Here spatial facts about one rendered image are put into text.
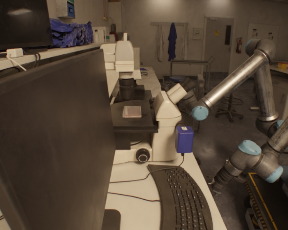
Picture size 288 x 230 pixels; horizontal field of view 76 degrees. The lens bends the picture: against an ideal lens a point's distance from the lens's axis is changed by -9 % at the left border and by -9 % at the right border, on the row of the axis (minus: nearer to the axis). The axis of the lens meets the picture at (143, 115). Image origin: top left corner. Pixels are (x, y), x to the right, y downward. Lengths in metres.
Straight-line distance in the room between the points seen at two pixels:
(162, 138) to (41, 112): 0.73
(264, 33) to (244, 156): 7.15
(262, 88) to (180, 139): 0.88
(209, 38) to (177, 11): 1.34
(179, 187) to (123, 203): 0.22
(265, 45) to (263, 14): 6.64
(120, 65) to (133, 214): 0.57
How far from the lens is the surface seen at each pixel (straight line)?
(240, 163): 0.97
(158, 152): 0.94
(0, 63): 0.60
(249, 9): 7.69
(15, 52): 0.68
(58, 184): 0.26
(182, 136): 0.78
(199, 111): 1.17
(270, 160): 1.00
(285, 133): 1.05
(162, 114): 0.86
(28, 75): 0.22
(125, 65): 0.85
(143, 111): 0.98
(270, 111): 1.60
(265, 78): 1.49
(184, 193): 0.79
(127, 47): 0.85
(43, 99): 0.24
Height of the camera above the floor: 1.30
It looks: 21 degrees down
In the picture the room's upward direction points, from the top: straight up
